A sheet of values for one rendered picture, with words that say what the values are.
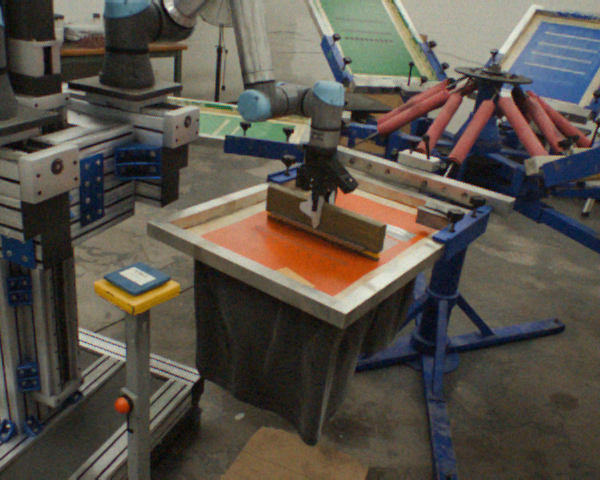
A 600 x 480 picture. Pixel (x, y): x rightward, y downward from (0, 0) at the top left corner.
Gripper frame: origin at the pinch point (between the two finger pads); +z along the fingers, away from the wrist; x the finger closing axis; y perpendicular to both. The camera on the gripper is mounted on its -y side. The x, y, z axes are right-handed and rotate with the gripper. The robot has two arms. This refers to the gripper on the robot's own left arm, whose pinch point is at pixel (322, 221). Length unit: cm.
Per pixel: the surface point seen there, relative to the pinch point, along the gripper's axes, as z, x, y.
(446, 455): 96, -50, -32
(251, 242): 4.4, 15.8, 10.5
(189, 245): 1.6, 32.6, 15.4
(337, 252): 5.0, 3.7, -7.7
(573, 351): 102, -169, -51
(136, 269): 2, 48, 16
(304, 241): 4.7, 4.8, 1.8
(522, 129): -16, -90, -21
